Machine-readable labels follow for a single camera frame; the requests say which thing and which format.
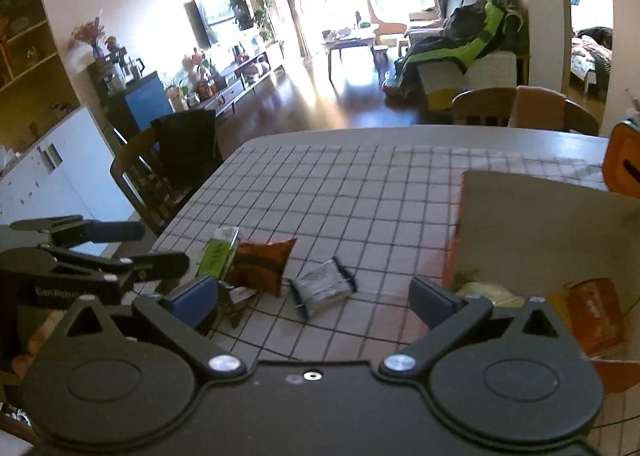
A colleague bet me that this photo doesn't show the orange snack packet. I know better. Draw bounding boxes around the orange snack packet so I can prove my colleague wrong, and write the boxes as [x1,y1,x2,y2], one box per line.
[546,277,630,358]

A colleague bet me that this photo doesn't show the wooden wall shelf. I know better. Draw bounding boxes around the wooden wall shelf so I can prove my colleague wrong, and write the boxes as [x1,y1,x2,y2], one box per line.
[0,0,81,182]

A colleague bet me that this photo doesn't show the beige cloth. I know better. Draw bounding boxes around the beige cloth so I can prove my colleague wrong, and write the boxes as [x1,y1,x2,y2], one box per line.
[507,85,568,129]

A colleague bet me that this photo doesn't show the bed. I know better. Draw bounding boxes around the bed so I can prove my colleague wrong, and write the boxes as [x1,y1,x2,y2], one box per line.
[570,26,615,97]

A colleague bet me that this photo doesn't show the checked tablecloth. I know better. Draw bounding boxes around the checked tablecloth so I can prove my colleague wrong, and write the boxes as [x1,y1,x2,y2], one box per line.
[150,141,640,456]

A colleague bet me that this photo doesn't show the blue and black cabinet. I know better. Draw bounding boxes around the blue and black cabinet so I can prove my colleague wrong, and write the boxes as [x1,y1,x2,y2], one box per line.
[87,56,176,142]

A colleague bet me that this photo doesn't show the vase of red flowers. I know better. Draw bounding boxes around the vase of red flowers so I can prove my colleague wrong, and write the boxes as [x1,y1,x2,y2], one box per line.
[67,19,108,60]

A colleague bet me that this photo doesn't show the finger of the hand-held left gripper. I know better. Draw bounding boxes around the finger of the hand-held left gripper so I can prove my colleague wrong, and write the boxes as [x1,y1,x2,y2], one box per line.
[9,215,146,249]
[0,245,191,294]

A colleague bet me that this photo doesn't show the television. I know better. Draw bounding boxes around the television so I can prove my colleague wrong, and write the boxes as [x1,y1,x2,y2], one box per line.
[184,0,255,50]

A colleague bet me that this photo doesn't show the green snack packet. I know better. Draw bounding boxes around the green snack packet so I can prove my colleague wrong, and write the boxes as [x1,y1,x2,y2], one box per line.
[197,226,242,282]

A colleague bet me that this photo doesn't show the green and black jacket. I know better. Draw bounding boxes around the green and black jacket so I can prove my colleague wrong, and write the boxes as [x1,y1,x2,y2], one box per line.
[397,0,521,97]

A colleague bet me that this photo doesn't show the person's left hand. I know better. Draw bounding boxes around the person's left hand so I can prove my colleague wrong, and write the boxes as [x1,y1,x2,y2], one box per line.
[10,313,66,378]

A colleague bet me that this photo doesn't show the green house plant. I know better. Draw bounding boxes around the green house plant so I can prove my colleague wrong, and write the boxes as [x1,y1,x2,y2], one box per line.
[250,0,276,44]

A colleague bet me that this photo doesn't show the white sofa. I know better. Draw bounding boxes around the white sofa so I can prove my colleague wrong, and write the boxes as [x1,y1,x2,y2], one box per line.
[400,0,531,112]

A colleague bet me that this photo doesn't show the dark wooden dining chair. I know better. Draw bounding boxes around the dark wooden dining chair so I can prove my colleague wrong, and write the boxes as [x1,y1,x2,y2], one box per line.
[109,109,223,237]

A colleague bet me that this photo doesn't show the red-brown chips packet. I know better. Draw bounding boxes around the red-brown chips packet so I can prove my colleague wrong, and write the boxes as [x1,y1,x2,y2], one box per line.
[222,237,298,298]

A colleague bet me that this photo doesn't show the orange cardboard box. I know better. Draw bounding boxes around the orange cardboard box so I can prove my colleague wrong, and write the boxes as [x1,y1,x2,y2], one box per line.
[442,170,640,394]

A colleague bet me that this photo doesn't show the arched mirror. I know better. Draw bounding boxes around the arched mirror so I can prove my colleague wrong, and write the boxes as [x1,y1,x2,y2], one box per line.
[255,0,301,57]

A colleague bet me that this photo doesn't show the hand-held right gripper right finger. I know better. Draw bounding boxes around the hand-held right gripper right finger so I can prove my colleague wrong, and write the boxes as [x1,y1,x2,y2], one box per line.
[377,276,568,379]

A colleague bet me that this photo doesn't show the wooden coffee table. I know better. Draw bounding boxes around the wooden coffee table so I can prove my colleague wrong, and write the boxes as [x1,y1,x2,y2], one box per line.
[320,24,381,82]

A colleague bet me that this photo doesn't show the silver snack packet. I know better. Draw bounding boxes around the silver snack packet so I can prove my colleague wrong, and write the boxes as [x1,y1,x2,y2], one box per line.
[289,256,358,321]

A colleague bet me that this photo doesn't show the white sideboard cabinet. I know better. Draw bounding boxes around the white sideboard cabinet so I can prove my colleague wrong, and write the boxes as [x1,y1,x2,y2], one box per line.
[0,105,151,262]

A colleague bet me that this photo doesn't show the white television cabinet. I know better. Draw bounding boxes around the white television cabinet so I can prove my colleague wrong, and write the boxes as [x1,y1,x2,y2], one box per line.
[200,41,286,114]

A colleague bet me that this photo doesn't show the yellow snack packet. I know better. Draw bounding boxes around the yellow snack packet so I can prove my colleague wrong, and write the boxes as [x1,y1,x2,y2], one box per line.
[452,280,523,308]

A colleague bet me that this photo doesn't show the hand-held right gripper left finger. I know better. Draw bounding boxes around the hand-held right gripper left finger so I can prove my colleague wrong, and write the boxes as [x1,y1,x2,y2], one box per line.
[62,275,248,378]

